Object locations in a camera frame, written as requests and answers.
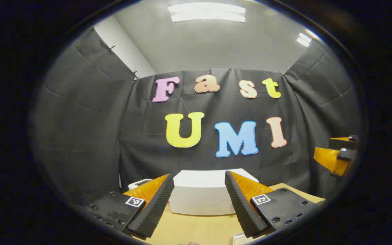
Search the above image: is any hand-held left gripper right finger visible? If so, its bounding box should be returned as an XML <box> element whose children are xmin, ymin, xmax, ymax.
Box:
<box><xmin>225</xmin><ymin>170</ymin><xmax>326</xmax><ymax>239</ymax></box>

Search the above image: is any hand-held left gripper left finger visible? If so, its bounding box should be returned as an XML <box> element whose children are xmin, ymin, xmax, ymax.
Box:
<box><xmin>84</xmin><ymin>173</ymin><xmax>175</xmax><ymax>239</ymax></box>

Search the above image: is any white microwave oven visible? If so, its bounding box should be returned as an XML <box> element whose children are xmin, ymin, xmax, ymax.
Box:
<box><xmin>169</xmin><ymin>168</ymin><xmax>260</xmax><ymax>216</ymax></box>

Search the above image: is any white toaster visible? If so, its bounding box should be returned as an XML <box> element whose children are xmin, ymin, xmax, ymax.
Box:
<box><xmin>128</xmin><ymin>179</ymin><xmax>153</xmax><ymax>191</ymax></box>

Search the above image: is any small white plastic tray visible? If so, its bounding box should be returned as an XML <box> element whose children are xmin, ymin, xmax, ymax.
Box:
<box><xmin>232</xmin><ymin>232</ymin><xmax>251</xmax><ymax>244</ymax></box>

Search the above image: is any black backdrop cloth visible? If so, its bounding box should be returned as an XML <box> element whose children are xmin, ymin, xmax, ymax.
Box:
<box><xmin>33</xmin><ymin>27</ymin><xmax>361</xmax><ymax>208</ymax></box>

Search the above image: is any small ceiling light panel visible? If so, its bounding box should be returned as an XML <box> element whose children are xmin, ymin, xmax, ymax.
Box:
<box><xmin>296</xmin><ymin>32</ymin><xmax>312</xmax><ymax>47</ymax></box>

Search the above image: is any long ceiling light panel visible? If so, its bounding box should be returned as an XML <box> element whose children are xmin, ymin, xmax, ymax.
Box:
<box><xmin>168</xmin><ymin>3</ymin><xmax>246</xmax><ymax>23</ymax></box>

